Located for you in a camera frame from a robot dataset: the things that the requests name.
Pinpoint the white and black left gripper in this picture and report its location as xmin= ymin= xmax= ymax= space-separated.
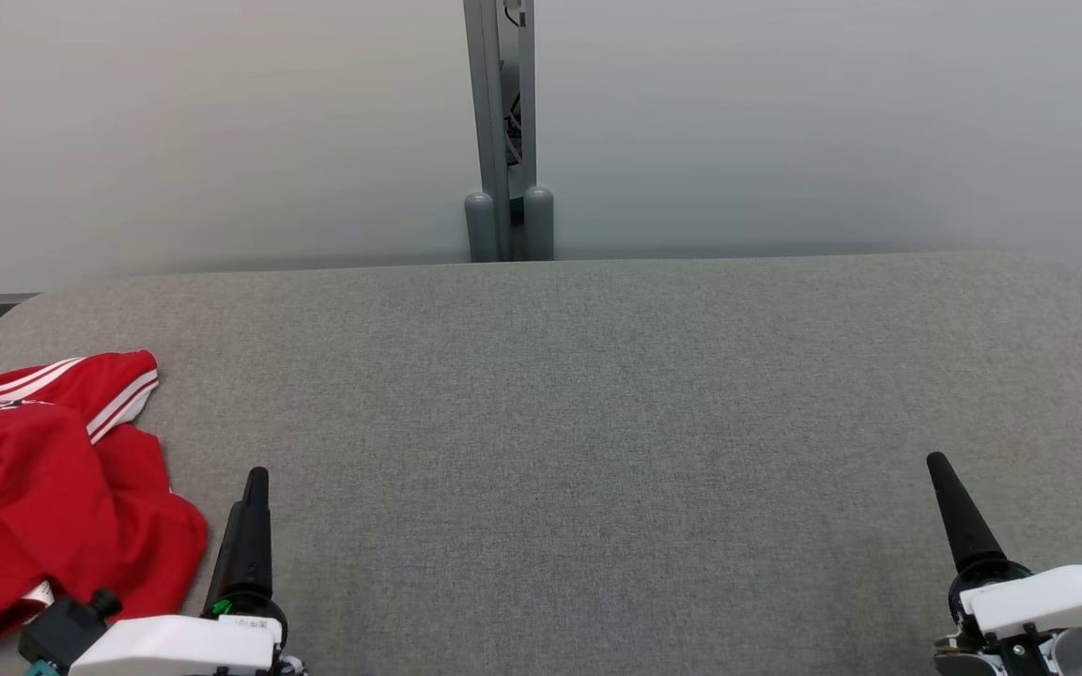
xmin=70 ymin=467 xmax=303 ymax=676

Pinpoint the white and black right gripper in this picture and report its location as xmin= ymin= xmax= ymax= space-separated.
xmin=926 ymin=453 xmax=1082 ymax=676

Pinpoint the red jersey with white stripes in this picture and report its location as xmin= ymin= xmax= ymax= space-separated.
xmin=0 ymin=351 xmax=209 ymax=651

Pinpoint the grey metal post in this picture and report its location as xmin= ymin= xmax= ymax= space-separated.
xmin=462 ymin=0 xmax=556 ymax=264

